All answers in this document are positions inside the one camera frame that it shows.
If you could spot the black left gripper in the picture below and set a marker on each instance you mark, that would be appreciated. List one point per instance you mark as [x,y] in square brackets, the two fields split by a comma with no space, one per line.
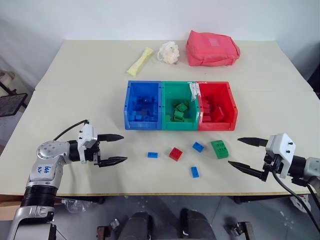
[93,153]

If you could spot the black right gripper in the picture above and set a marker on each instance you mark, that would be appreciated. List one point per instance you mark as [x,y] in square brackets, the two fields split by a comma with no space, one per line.
[271,165]

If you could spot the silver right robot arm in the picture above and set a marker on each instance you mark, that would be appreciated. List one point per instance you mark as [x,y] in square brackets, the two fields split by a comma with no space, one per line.
[310,166]

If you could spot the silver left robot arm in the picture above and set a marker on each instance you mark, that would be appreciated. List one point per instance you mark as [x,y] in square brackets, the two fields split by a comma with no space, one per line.
[45,172]

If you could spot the large green toy brick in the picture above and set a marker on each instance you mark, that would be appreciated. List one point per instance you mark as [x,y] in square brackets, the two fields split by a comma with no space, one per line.
[220,149]

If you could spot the blue plastic bin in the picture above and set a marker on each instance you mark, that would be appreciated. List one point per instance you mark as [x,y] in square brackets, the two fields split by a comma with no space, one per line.
[143,126]

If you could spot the small blue toy brick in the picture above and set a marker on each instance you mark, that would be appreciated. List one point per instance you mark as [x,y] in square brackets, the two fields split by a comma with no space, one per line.
[152,155]
[195,172]
[198,147]

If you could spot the red plastic bin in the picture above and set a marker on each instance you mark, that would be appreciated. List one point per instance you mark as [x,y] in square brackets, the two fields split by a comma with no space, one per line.
[215,126]

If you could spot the red toy brick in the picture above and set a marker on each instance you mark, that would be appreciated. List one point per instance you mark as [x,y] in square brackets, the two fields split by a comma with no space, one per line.
[207,118]
[175,153]
[206,105]

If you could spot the clear plastic bag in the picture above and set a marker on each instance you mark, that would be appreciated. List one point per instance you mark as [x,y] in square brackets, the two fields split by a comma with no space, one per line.
[72,205]

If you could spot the green plastic bin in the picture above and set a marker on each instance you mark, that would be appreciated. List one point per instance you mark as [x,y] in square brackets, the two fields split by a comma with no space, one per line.
[178,126]

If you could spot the dark rounded shape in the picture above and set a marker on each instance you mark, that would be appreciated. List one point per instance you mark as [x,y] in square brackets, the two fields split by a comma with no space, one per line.
[197,225]
[140,226]

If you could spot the white torn label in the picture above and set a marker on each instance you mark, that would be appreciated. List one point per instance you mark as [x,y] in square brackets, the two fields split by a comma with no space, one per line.
[193,91]

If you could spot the pale yellow soft tube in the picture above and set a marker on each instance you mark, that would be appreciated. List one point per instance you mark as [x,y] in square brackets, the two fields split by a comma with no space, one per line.
[138,62]

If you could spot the black mesh stool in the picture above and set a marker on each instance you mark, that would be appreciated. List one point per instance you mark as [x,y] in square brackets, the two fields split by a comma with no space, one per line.
[11,103]

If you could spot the white mesh bath sponge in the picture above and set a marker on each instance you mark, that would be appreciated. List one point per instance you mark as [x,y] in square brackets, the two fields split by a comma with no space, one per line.
[169,52]

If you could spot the pink fabric bag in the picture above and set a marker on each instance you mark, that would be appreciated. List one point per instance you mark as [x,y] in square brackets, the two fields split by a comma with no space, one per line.
[211,47]

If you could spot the brown cardboard box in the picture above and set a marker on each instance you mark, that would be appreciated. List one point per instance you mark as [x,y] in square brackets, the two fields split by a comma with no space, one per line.
[10,208]

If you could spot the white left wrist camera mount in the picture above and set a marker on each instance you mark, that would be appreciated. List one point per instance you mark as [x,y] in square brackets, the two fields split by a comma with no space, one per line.
[86,135]

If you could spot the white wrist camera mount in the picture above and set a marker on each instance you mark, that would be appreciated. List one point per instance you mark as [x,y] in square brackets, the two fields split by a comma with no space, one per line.
[86,135]
[281,147]

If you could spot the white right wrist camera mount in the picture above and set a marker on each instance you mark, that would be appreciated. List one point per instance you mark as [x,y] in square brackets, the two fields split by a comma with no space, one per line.
[281,147]

